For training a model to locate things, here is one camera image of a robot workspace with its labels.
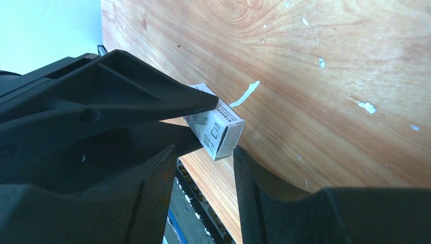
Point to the white staple box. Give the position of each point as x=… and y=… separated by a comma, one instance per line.
x=219, y=130

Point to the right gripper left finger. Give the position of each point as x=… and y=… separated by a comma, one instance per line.
x=130, y=207

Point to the white paper scrap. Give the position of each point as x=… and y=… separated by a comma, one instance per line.
x=251, y=88

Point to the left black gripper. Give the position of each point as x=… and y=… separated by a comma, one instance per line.
x=11, y=81

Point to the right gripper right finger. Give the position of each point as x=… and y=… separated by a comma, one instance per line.
x=274, y=211

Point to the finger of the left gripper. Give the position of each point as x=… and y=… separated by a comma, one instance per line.
x=79, y=166
x=117, y=78

